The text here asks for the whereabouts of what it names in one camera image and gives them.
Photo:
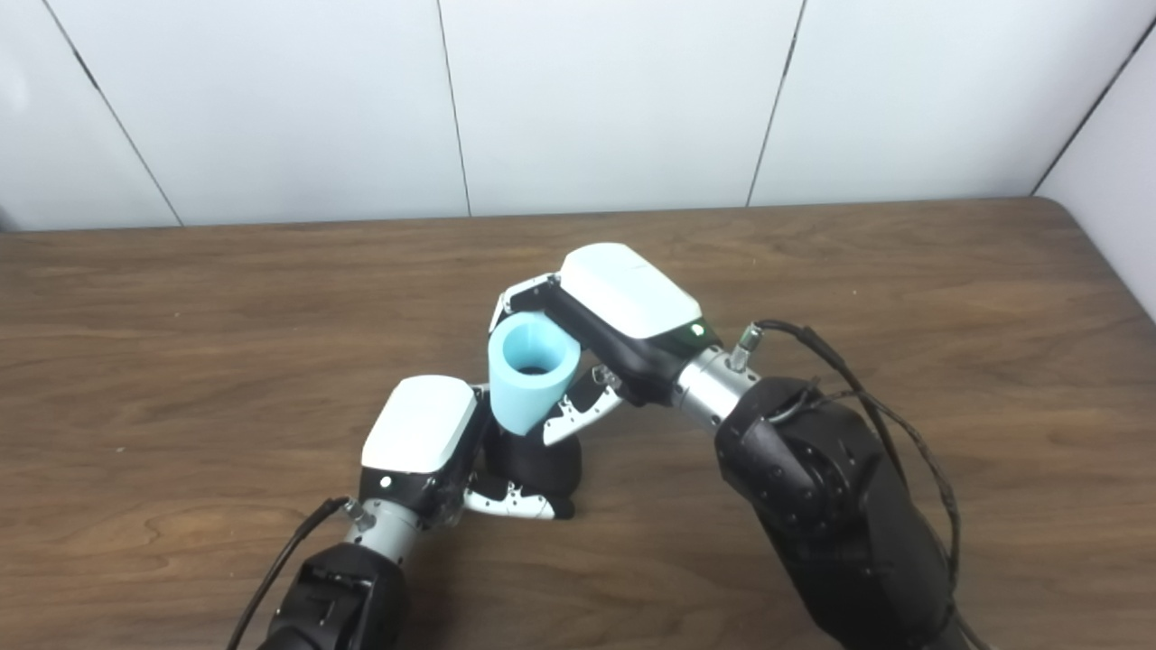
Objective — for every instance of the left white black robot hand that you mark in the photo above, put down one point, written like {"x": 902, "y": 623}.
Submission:
{"x": 420, "y": 424}

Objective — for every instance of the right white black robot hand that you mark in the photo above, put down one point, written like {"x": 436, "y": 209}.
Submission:
{"x": 632, "y": 298}

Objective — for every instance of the black funnel-shaped nozzle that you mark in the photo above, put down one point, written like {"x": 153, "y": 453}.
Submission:
{"x": 537, "y": 460}

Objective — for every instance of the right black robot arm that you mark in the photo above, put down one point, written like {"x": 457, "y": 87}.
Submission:
{"x": 831, "y": 506}

